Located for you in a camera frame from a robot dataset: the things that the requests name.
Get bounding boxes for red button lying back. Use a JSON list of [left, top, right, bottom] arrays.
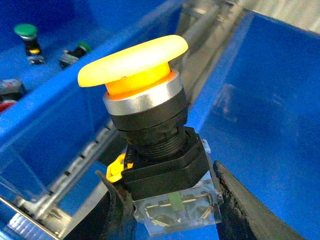
[[0, 78, 27, 113]]

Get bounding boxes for metal roller rack frame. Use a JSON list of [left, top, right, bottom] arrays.
[[0, 0, 253, 240]]

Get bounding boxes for blue target bin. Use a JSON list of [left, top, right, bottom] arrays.
[[134, 11, 320, 240]]

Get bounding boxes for green button upright right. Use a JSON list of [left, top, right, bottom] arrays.
[[14, 23, 45, 65]]

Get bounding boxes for green button lying back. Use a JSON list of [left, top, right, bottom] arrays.
[[58, 41, 92, 70]]

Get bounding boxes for yellow button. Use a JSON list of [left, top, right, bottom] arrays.
[[77, 35, 222, 236]]

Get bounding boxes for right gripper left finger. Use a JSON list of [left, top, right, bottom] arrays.
[[65, 170, 137, 240]]

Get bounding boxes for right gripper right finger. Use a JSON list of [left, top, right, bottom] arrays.
[[213, 160, 304, 240]]

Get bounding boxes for blue source bin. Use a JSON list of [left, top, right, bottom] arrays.
[[0, 0, 183, 201]]

